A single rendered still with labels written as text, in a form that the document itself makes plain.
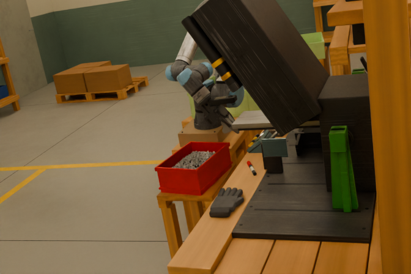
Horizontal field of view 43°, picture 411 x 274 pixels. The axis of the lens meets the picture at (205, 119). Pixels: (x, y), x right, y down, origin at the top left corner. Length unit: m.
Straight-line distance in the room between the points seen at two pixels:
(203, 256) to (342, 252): 0.40
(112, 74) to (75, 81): 0.67
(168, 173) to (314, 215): 0.76
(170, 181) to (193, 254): 0.70
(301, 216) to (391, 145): 0.56
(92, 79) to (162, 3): 2.55
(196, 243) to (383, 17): 0.90
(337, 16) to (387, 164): 0.45
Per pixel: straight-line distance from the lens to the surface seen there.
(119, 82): 7.71
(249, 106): 3.17
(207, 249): 1.64
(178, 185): 2.26
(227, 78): 1.79
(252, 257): 1.61
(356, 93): 1.78
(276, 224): 1.72
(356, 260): 1.56
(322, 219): 1.72
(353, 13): 1.51
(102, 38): 10.44
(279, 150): 2.04
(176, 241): 2.39
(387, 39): 1.21
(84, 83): 8.03
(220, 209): 1.81
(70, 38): 10.78
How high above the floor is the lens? 1.73
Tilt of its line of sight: 17 degrees down
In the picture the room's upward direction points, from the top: 10 degrees counter-clockwise
